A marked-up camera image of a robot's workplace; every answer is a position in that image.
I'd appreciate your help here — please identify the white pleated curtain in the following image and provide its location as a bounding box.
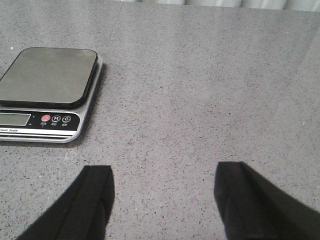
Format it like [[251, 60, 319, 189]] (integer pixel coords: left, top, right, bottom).
[[128, 0, 320, 12]]

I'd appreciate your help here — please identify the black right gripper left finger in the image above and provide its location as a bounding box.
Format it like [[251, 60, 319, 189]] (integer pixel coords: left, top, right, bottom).
[[18, 165, 115, 240]]

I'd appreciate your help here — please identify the black silver kitchen scale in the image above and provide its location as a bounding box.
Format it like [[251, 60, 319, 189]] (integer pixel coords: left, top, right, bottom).
[[0, 47, 103, 143]]

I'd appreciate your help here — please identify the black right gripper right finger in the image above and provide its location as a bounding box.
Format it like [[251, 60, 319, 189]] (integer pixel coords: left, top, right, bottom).
[[214, 162, 320, 240]]

